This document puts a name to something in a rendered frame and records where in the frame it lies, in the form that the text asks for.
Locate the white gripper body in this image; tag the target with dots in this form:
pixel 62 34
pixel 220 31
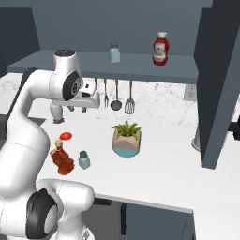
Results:
pixel 89 101

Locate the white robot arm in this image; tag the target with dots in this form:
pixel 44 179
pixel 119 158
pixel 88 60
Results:
pixel 25 146

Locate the grey shaker with dark cap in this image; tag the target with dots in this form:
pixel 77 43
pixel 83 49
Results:
pixel 84 161
pixel 114 53

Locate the brown syrup bottle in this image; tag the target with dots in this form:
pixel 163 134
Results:
pixel 62 161

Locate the dark blue-grey open cabinet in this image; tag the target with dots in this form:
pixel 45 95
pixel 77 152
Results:
pixel 140 67

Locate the red ketchup bottle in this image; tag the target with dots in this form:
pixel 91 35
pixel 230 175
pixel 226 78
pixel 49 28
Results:
pixel 161 50

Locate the dark blue-grey cabinet door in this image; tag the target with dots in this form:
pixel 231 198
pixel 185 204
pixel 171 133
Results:
pixel 17 34
pixel 217 81

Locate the hanging metal fork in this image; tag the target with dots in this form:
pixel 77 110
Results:
pixel 106 97

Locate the hanging dark ladle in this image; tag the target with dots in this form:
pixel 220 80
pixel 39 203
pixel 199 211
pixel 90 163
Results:
pixel 116 103

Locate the red tomato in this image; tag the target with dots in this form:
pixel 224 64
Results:
pixel 66 136

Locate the hanging slotted spatula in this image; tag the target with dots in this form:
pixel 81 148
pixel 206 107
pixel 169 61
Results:
pixel 130 106

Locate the green plant in pot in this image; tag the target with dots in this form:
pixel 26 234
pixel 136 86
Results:
pixel 126 140

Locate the grey drawer front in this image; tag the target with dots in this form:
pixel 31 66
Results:
pixel 103 222

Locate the grey metal round pot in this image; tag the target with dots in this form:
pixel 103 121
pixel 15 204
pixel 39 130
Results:
pixel 197 140

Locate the dark blue-grey lower cupboard door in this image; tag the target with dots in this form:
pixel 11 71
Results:
pixel 156 223

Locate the black appliance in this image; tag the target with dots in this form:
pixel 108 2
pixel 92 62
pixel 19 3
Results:
pixel 236 128

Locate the grey wall outlet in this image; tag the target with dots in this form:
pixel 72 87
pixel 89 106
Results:
pixel 190 92

